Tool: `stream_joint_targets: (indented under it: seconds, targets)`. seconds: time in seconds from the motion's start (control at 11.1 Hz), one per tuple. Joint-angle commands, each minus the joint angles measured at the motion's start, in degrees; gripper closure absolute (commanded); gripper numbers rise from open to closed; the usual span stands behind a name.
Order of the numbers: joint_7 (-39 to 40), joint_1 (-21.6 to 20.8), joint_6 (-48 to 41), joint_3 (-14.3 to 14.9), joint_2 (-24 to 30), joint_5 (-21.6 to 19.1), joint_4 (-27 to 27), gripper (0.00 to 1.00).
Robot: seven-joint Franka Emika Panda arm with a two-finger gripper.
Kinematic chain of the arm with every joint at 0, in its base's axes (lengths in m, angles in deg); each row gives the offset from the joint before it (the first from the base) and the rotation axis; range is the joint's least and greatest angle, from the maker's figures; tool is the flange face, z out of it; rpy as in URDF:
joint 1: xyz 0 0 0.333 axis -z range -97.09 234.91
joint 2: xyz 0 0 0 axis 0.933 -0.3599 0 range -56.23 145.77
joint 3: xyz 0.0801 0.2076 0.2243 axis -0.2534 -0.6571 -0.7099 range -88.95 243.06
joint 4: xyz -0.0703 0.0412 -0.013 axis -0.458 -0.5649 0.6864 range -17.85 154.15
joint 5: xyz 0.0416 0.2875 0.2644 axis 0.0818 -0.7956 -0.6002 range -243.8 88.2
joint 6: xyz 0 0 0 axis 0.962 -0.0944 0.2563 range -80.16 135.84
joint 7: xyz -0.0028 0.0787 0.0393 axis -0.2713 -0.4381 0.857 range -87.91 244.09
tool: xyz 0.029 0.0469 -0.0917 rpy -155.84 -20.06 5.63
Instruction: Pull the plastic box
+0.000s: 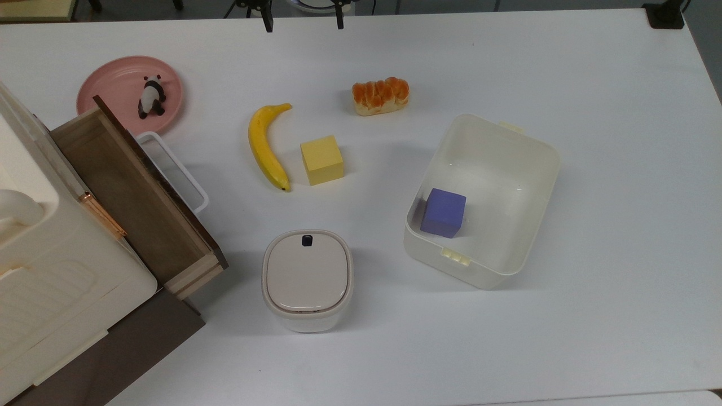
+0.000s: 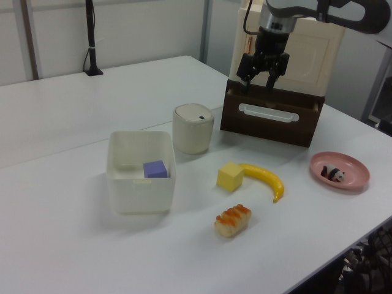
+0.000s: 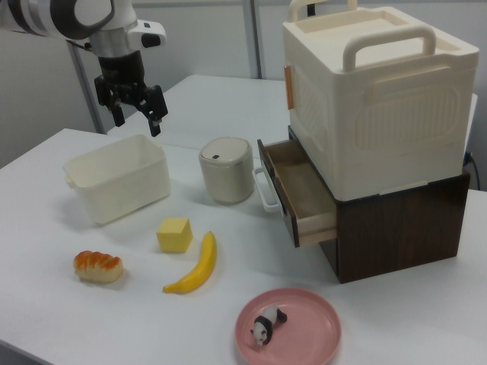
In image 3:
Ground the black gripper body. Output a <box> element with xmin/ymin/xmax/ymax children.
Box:
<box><xmin>97</xmin><ymin>51</ymin><xmax>148</xmax><ymax>107</ymax></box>

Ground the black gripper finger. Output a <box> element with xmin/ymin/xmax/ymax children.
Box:
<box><xmin>94</xmin><ymin>75</ymin><xmax>127</xmax><ymax>129</ymax></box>
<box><xmin>132</xmin><ymin>84</ymin><xmax>170</xmax><ymax>138</ymax></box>

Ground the white plastic box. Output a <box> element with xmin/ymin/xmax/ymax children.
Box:
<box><xmin>62</xmin><ymin>133</ymin><xmax>172</xmax><ymax>226</ymax></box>

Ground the large cream storage box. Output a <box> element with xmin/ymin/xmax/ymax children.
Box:
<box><xmin>281</xmin><ymin>0</ymin><xmax>479</xmax><ymax>202</ymax></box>

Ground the small beige lidded trash can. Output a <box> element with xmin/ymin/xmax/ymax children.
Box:
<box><xmin>197</xmin><ymin>136</ymin><xmax>255</xmax><ymax>206</ymax></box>

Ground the yellow cube block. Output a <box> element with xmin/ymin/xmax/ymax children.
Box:
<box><xmin>155</xmin><ymin>217</ymin><xmax>194</xmax><ymax>255</ymax></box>

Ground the toy bread roll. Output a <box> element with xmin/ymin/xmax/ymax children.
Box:
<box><xmin>73</xmin><ymin>249</ymin><xmax>125</xmax><ymax>284</ymax></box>

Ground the yellow toy banana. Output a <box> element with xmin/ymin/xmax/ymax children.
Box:
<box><xmin>162</xmin><ymin>230</ymin><xmax>218</xmax><ymax>294</ymax></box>

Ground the panda toy figure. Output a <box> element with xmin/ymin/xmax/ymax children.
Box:
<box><xmin>250</xmin><ymin>306</ymin><xmax>288</xmax><ymax>348</ymax></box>

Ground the pink round plate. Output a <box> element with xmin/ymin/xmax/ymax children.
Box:
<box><xmin>234</xmin><ymin>287</ymin><xmax>342</xmax><ymax>365</ymax></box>

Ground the dark wood drawer cabinet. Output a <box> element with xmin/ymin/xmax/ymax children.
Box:
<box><xmin>287</xmin><ymin>125</ymin><xmax>471</xmax><ymax>285</ymax></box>

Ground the wooden drawer with white handle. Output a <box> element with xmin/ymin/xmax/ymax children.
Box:
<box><xmin>253</xmin><ymin>138</ymin><xmax>339</xmax><ymax>249</ymax></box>

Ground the black wall cable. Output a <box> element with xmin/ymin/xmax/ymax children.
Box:
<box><xmin>462</xmin><ymin>151</ymin><xmax>482</xmax><ymax>191</ymax></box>

